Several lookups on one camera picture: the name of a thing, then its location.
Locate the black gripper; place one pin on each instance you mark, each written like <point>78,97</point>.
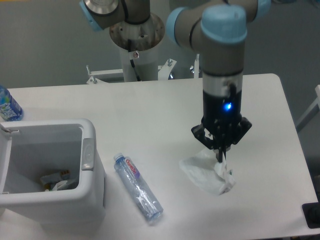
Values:
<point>222,118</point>

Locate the white plastic wrapper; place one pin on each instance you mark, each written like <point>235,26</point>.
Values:
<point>204,171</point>

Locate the clear plastic bottle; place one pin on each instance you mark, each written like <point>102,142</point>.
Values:
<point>138,189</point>

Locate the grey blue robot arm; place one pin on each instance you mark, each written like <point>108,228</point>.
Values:
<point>216,30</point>

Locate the trash inside the can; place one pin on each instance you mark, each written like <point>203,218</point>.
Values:
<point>59,181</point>

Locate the white plastic trash can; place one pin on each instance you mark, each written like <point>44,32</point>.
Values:
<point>32,149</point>

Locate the black clamp at table edge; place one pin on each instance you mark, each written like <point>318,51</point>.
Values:
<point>311,213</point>

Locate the blue labelled water bottle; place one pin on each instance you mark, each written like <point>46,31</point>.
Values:
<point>10,110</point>

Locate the white frame at right edge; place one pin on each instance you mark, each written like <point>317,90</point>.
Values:
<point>310,112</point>

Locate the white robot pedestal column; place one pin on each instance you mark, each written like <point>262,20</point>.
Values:
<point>138,44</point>

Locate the white pedestal base frame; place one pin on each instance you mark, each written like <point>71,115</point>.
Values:
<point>170,70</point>

